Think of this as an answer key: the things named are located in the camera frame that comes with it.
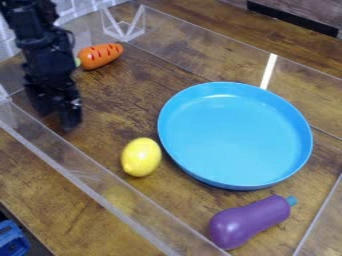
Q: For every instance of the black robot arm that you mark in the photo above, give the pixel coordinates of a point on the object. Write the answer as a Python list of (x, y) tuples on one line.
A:
[(32, 14)]

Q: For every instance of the blue round tray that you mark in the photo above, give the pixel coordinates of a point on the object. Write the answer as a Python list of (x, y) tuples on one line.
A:
[(235, 136)]

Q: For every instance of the blue plastic object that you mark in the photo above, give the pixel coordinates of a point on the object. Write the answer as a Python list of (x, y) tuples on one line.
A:
[(14, 242)]

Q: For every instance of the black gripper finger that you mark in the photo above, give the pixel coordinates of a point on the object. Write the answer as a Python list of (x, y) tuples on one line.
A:
[(42, 99), (70, 113)]

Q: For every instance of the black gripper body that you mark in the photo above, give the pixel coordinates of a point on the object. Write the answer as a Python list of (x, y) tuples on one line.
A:
[(50, 62)]

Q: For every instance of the purple toy eggplant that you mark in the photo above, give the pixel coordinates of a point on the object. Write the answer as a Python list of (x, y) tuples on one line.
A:
[(235, 225)]

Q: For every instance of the clear acrylic enclosure wall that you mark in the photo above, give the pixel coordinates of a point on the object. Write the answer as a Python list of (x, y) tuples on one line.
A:
[(62, 180)]

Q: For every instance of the orange toy carrot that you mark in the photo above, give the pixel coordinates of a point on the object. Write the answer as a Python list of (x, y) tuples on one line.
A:
[(98, 55)]

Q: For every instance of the yellow toy lemon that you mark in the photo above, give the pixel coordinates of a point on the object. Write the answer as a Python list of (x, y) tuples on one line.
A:
[(141, 157)]

